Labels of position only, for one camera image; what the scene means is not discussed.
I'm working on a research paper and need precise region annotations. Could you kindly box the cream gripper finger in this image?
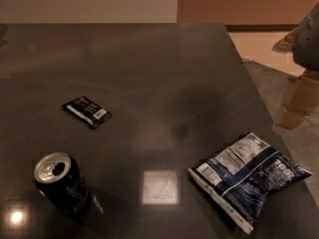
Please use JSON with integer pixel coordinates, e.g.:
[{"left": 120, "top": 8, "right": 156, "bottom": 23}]
[{"left": 276, "top": 70, "right": 319, "bottom": 129}]

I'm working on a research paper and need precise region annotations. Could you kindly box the black rxbar chocolate wrapper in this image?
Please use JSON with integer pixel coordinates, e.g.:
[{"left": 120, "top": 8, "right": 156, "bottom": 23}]
[{"left": 63, "top": 96, "right": 112, "bottom": 129}]

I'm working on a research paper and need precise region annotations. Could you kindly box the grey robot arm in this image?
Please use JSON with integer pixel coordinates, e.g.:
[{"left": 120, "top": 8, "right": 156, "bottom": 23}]
[{"left": 276, "top": 3, "right": 319, "bottom": 129}]

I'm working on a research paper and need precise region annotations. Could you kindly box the blue white chip bag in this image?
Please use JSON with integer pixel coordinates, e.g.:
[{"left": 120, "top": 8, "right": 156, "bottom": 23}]
[{"left": 188, "top": 132, "right": 311, "bottom": 234}]

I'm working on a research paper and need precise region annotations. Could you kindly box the black soda can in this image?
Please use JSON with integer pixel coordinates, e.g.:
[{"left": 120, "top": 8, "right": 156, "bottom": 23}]
[{"left": 34, "top": 152, "right": 92, "bottom": 220}]

